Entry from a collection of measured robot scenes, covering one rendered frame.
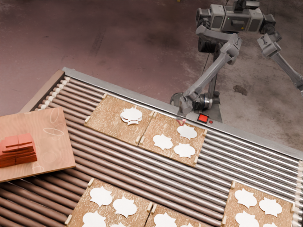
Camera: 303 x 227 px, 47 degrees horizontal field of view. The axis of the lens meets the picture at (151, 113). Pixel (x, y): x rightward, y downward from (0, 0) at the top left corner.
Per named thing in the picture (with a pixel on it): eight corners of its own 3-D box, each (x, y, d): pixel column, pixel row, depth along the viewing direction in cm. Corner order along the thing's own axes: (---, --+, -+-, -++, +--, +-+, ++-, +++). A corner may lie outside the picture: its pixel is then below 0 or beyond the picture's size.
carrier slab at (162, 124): (155, 113, 267) (155, 111, 265) (207, 131, 260) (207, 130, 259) (138, 147, 243) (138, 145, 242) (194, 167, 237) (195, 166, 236)
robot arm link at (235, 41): (248, 40, 224) (239, 31, 218) (236, 58, 224) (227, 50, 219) (208, 32, 262) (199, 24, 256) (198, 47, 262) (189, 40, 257)
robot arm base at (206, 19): (207, 29, 268) (211, 15, 259) (208, 35, 263) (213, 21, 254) (196, 28, 267) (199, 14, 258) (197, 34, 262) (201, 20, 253)
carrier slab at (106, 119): (105, 95, 273) (105, 93, 272) (154, 113, 266) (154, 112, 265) (83, 126, 250) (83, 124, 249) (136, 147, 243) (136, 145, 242)
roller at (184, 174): (34, 115, 257) (33, 111, 253) (299, 218, 226) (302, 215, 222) (30, 120, 254) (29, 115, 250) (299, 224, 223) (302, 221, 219)
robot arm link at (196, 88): (236, 50, 228) (226, 41, 223) (240, 53, 224) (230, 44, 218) (192, 99, 239) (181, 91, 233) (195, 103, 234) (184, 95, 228)
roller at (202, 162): (46, 100, 267) (43, 97, 262) (302, 197, 235) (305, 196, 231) (43, 106, 265) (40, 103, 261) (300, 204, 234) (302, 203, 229)
